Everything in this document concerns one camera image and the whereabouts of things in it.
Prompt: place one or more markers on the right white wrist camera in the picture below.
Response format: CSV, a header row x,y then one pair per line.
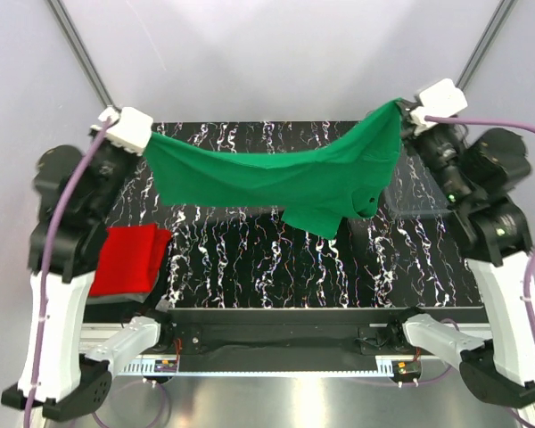
x,y
442,99

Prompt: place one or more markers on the right aluminium frame post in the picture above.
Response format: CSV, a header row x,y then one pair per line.
x,y
489,35

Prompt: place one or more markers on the clear plastic bin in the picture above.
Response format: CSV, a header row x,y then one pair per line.
x,y
413,192

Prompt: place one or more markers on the red folded t shirt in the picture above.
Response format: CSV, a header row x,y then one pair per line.
x,y
130,260

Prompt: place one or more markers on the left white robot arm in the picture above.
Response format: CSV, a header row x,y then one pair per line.
x,y
77,192

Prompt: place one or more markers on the black marbled table mat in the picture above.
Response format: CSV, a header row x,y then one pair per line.
x,y
249,258

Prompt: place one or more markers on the orange connector box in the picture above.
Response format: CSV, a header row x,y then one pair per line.
x,y
412,368
165,366

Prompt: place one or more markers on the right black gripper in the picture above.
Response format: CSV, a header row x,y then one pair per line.
x,y
409,135

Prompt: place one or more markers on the left aluminium frame post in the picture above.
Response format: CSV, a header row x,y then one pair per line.
x,y
78,47

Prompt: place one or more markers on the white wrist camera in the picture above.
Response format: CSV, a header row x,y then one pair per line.
x,y
442,99
130,129

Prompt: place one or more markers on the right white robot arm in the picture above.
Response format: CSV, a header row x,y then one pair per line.
x,y
493,236

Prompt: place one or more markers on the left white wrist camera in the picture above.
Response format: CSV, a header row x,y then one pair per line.
x,y
130,129

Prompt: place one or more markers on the aluminium frame post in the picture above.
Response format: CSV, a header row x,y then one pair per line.
x,y
78,47
489,35

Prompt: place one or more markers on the right orange connector box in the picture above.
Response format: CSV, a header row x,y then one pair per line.
x,y
412,368

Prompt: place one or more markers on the green t shirt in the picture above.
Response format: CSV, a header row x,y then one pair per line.
x,y
316,189

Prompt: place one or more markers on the aluminium frame rail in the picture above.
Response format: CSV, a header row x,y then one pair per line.
x,y
98,334

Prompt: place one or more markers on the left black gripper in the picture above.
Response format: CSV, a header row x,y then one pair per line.
x,y
135,159

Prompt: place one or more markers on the grey folded t shirt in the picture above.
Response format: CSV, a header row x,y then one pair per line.
x,y
123,297

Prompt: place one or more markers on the left orange connector box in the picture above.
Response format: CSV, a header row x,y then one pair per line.
x,y
165,366

